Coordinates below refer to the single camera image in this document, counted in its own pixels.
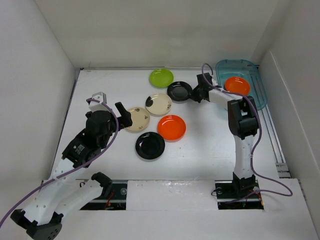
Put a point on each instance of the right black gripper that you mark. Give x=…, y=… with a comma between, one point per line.
x=194, y=96

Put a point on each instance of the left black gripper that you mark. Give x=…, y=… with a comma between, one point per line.
x=125, y=115

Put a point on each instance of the orange plate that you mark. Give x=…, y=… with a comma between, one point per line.
x=237, y=84
x=171, y=127

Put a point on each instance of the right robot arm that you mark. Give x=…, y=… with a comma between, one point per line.
x=243, y=124

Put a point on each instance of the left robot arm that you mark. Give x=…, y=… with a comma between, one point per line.
x=42, y=218

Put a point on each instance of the teal transparent plastic bin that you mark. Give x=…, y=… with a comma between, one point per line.
x=245, y=69

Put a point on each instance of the cream plate small flowers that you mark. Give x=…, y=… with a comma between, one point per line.
x=140, y=119

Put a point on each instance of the cream plate black patch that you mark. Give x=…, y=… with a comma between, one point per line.
x=158, y=104

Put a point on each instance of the green plate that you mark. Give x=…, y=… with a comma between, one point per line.
x=161, y=77

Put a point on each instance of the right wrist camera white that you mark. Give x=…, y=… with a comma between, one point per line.
x=214, y=82

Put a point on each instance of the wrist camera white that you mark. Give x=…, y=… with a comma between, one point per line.
x=97, y=101
x=214, y=82

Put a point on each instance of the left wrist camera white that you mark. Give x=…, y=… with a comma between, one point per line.
x=97, y=101

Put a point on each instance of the metal rail right side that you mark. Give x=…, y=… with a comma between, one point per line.
x=278, y=156

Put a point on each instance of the metal rail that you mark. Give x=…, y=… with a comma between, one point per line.
x=278, y=156
x=162, y=195

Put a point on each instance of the metal rail front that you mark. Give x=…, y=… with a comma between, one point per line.
x=162, y=195

